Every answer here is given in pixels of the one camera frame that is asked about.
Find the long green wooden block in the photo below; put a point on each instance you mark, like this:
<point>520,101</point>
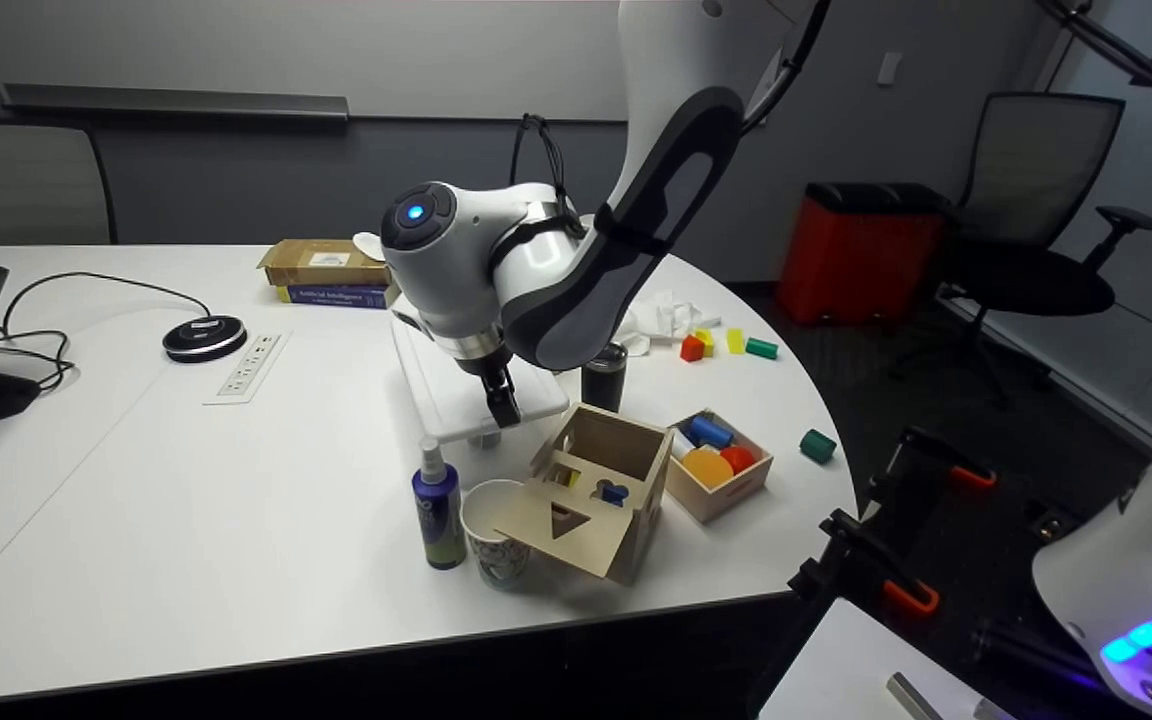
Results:
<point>761,348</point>

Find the white round cup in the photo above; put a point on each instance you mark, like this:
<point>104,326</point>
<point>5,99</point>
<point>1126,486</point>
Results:
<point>482,526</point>

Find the red storage bin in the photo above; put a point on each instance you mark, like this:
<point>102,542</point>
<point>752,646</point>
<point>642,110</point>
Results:
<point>856,260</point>

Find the grey conference chair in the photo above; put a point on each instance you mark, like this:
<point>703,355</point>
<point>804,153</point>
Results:
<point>19,182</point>

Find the cardboard tray box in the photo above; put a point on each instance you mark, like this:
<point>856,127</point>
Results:
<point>323,260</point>

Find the black office chair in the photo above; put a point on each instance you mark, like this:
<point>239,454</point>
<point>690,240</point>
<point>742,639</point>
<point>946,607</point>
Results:
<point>1029,202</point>

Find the blue block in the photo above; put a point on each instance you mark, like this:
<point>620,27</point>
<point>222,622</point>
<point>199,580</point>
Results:
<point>707,431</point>

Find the red wooden block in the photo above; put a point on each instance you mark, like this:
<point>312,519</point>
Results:
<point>692,348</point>

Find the red block in tray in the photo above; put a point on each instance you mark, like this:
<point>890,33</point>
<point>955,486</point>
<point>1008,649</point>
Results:
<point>742,456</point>

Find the orange round block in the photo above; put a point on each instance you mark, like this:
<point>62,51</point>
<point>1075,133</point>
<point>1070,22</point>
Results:
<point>707,466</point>

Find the black round puck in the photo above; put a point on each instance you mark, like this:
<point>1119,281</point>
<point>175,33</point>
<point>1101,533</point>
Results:
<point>204,338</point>

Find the yellow wooden block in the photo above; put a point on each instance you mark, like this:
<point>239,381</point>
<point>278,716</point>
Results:
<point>707,338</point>
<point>734,340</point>

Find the black tumbler cup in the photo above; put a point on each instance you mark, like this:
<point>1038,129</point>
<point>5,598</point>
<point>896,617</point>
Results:
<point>604,381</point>

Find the white wall whiteboard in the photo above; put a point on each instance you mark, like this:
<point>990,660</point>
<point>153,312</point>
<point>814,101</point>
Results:
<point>270,46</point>

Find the white wall switch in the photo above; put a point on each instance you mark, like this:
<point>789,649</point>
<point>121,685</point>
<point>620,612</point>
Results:
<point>885,68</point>

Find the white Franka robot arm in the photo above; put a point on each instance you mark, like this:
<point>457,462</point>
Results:
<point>469,254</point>

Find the white paper sheet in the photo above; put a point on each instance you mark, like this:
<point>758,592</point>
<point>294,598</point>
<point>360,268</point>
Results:
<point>856,667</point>

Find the grey marker pen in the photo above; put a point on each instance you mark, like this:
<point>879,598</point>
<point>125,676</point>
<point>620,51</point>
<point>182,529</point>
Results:
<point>912,698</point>

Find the white remote control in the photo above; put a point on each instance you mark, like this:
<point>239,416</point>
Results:
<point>245,368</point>

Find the small green wooden block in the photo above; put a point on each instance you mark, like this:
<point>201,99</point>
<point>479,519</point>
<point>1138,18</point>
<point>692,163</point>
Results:
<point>819,444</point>

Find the blue book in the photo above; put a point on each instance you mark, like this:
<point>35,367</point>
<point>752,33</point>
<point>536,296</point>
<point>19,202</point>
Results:
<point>336,292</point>

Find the wooden shape sorter box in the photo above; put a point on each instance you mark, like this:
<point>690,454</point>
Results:
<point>597,514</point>

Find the small wooden block tray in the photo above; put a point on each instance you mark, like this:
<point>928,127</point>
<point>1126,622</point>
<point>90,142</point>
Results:
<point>720,493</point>

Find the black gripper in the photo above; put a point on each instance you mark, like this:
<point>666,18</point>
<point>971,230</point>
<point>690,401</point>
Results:
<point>489,362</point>

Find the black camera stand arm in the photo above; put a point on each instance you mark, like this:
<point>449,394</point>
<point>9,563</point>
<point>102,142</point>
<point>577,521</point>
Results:
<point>1138,54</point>

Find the white crumpled cloth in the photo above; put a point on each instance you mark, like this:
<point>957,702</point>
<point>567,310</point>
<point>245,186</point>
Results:
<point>666,326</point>

